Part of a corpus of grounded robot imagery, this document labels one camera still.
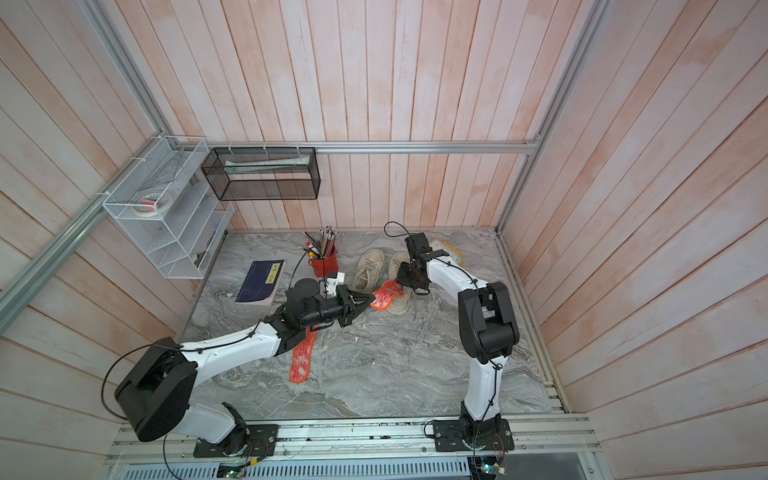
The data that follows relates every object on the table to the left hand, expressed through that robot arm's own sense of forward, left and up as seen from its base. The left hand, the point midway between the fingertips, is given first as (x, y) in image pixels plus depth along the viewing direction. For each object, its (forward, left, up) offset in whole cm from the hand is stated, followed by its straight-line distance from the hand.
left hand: (376, 302), depth 76 cm
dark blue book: (+19, +40, -19) cm, 48 cm away
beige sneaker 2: (+9, -9, -16) cm, 20 cm away
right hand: (+19, -9, -15) cm, 26 cm away
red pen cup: (+24, +19, -16) cm, 34 cm away
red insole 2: (-8, +22, -20) cm, 31 cm away
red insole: (+3, -2, -1) cm, 4 cm away
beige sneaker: (+21, +3, -13) cm, 25 cm away
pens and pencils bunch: (+27, +19, -10) cm, 35 cm away
